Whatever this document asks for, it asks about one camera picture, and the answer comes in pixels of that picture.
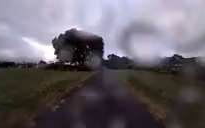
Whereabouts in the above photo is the large dark tree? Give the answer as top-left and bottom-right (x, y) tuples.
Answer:
(51, 27), (105, 71)

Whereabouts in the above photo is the dark wet asphalt path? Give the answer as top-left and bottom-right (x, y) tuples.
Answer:
(31, 68), (166, 128)

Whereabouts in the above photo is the grass verge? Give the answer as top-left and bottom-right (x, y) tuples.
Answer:
(118, 68), (205, 128)

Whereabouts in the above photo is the row of trees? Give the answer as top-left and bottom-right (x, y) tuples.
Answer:
(102, 53), (205, 81)

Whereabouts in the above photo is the green grass field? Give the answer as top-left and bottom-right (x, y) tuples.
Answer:
(0, 68), (99, 128)

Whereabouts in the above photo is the distant tree line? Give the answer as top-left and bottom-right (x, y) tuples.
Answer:
(0, 57), (56, 70)

